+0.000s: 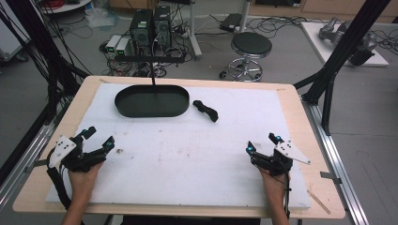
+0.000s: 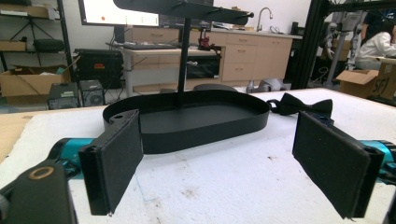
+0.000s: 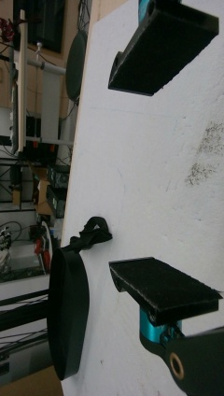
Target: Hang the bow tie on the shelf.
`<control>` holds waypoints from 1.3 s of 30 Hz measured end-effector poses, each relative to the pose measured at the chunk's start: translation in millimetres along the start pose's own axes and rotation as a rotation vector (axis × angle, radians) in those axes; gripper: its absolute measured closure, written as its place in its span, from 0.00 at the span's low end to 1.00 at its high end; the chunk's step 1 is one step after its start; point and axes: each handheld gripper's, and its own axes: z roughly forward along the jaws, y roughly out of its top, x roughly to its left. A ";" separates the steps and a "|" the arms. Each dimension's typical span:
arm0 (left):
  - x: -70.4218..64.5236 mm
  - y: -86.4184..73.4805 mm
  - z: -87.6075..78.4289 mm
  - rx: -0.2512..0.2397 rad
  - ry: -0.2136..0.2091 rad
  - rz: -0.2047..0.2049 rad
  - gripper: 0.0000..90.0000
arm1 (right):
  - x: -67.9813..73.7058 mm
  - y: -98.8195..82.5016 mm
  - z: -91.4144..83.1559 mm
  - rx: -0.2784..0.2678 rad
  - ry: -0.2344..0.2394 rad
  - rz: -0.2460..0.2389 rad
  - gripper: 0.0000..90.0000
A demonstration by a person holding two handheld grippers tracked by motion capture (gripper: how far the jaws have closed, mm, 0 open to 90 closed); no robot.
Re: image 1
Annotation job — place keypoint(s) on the metal bracket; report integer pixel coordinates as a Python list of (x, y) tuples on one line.
[(330, 177), (36, 164)]

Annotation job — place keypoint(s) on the black computer tower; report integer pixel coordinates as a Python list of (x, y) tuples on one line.
[(141, 28), (162, 25)]

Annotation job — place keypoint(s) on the flat black box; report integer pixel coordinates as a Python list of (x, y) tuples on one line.
[(231, 22)]

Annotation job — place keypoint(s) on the person's left hand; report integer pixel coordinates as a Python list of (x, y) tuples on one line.
[(82, 182)]

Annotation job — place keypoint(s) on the wooden stick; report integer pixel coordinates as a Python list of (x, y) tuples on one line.
[(318, 202)]

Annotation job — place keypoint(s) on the aluminium rail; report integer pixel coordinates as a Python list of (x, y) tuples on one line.
[(28, 162), (338, 168)]

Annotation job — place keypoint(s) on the black metal frame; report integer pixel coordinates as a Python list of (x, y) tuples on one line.
[(338, 59), (47, 56)]

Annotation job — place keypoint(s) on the white foam mat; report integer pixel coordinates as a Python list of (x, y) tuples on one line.
[(187, 156)]

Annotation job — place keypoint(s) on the small white power box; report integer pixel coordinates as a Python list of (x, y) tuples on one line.
[(122, 47), (112, 43)]

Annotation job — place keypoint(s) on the black oval tray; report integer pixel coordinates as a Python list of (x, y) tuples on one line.
[(151, 101)]

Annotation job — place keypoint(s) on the white board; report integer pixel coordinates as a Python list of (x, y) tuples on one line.
[(316, 37)]

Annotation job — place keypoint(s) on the black T-shaped stand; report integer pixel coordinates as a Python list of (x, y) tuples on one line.
[(150, 59)]

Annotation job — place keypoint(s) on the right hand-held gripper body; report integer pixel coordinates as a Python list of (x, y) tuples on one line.
[(275, 162)]

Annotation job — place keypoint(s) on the round white table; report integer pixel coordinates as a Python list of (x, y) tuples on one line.
[(65, 6)]

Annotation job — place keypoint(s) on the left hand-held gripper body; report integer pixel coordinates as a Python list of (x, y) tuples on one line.
[(78, 157)]

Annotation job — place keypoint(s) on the black round stool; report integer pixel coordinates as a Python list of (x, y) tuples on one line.
[(251, 43)]

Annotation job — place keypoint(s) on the clear plastic bag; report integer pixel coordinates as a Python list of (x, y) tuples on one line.
[(100, 17)]

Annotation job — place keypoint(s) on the dark cloth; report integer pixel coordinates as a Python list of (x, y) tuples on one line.
[(206, 110)]

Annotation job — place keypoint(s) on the person's right hand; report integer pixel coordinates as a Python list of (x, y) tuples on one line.
[(275, 186)]

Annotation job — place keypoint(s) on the white case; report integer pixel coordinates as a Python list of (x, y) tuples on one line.
[(11, 37)]

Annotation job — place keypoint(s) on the grey table leg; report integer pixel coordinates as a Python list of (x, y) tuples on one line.
[(194, 31), (245, 15)]

